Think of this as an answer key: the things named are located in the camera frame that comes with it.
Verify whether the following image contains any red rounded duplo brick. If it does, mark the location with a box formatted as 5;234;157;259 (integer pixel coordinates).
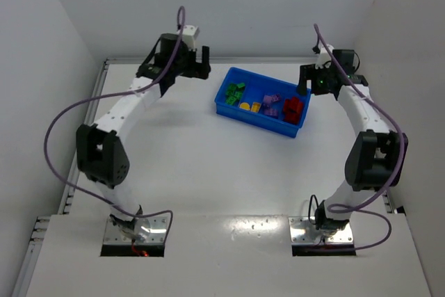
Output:
282;97;305;113

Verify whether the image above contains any green sloped duplo brick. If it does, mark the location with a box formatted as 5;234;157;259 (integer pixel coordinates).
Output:
225;83;237;96

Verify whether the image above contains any purple rounded duplo brick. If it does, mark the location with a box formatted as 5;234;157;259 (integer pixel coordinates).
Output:
272;94;282;103

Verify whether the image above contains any green duplo brick number three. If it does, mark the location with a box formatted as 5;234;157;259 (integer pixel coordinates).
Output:
225;97;238;106

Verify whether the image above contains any green small duplo brick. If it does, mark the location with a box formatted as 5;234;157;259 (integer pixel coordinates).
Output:
233;91;243;100

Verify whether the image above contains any red rectangular duplo brick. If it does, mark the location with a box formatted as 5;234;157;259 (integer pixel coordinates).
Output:
283;110;301;125

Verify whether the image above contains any yellow rounded duplo brick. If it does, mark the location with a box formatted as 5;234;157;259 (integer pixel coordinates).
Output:
238;102;251;111

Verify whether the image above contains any purple rounded brick cluster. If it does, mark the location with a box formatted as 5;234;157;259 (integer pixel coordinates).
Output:
262;95;273;108

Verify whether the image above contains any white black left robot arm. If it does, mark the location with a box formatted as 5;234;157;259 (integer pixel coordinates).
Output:
76;25;312;241

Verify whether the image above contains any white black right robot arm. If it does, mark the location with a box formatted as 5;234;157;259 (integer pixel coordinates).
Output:
309;48;408;236

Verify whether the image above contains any blue plastic divided bin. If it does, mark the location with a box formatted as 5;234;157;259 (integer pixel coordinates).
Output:
215;67;311;138

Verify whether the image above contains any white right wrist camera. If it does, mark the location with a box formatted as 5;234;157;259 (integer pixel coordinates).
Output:
315;42;334;69

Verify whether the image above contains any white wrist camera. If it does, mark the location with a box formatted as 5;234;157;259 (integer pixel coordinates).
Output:
181;25;200;51
315;42;334;69

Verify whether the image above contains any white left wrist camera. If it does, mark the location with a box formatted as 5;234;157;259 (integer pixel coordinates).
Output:
181;25;200;51

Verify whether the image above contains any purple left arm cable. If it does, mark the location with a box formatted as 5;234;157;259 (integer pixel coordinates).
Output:
43;6;186;242

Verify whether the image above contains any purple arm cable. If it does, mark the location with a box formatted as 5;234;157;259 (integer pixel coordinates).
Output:
312;24;407;250
43;6;186;242

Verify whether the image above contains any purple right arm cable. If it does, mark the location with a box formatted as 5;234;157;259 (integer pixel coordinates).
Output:
312;24;407;250

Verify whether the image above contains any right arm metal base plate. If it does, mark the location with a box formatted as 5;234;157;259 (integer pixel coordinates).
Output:
289;216;354;246

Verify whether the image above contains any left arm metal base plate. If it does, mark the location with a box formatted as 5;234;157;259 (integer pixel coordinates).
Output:
103;216;169;246

